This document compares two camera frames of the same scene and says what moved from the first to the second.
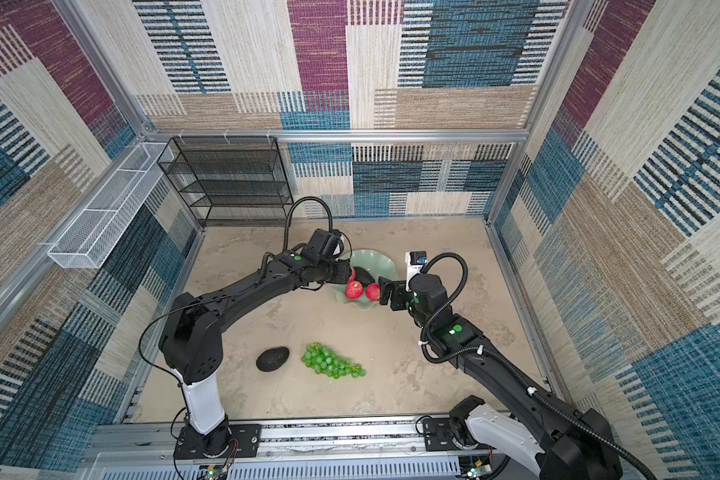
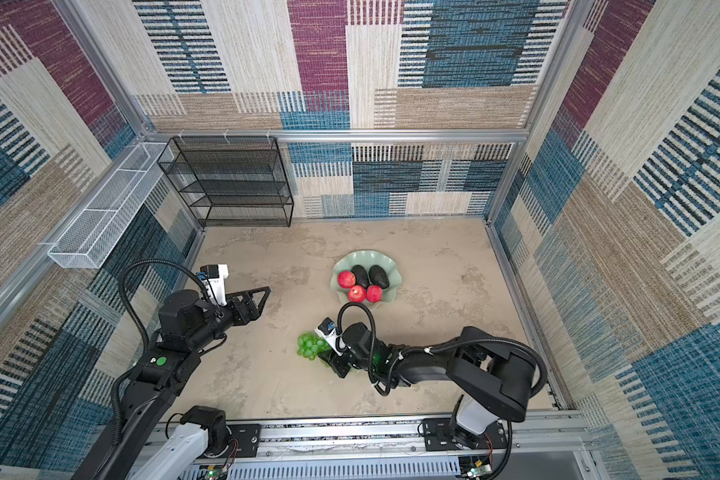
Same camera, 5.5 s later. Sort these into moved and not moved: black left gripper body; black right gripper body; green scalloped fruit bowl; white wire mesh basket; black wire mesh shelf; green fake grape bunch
Moved: black left gripper body; black right gripper body; green fake grape bunch
Not moved: white wire mesh basket; green scalloped fruit bowl; black wire mesh shelf
